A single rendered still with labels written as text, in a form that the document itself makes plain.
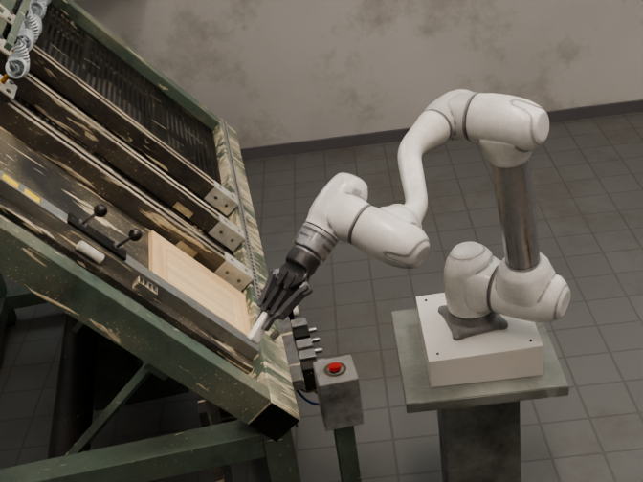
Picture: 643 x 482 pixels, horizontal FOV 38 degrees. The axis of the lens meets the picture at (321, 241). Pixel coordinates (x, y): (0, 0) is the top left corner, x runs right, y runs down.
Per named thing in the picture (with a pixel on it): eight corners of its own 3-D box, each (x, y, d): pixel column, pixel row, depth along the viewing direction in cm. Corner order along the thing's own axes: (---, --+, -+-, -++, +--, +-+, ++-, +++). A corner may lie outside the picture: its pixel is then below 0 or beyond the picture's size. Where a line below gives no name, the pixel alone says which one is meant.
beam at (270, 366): (277, 444, 277) (301, 420, 274) (246, 425, 272) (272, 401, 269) (222, 146, 466) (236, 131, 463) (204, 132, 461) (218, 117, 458)
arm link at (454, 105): (414, 101, 247) (459, 107, 240) (447, 76, 259) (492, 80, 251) (419, 145, 254) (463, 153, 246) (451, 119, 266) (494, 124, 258)
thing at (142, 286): (151, 301, 271) (158, 295, 270) (132, 289, 267) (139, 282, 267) (151, 294, 274) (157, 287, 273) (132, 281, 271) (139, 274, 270)
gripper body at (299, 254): (286, 240, 214) (265, 273, 213) (312, 251, 209) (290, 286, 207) (302, 254, 220) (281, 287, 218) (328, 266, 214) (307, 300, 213)
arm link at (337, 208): (296, 214, 212) (343, 238, 207) (331, 159, 215) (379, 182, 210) (308, 230, 222) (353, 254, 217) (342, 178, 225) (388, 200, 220)
